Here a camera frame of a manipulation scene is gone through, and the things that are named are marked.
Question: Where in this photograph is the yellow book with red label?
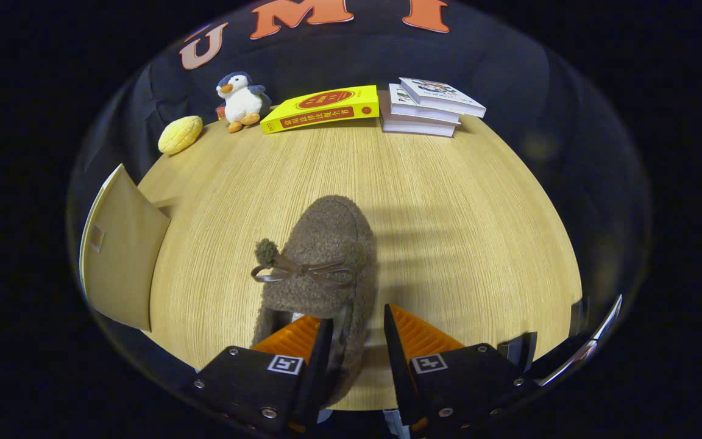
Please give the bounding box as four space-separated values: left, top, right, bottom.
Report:
260 85 381 135

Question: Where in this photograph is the beige fabric storage box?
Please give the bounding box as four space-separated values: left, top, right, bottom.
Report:
79 163 172 333

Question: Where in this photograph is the white paperback book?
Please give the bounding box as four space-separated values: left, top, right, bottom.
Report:
388 83 463 126

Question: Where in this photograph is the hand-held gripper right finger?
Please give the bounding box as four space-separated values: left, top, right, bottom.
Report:
383 303 537 435

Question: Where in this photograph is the brown fuzzy shoe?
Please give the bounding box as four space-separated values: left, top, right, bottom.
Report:
250 195 379 406

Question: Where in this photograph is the small illustrated white book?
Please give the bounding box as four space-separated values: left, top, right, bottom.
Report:
399 77 487 118

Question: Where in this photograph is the yellow bun-shaped toy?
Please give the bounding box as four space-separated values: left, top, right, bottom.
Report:
157 115 204 155

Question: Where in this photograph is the penguin plush toy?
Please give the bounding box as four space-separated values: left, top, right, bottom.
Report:
215 71 272 134

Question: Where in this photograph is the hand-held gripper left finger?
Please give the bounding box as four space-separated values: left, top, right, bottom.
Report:
179 316 335 437

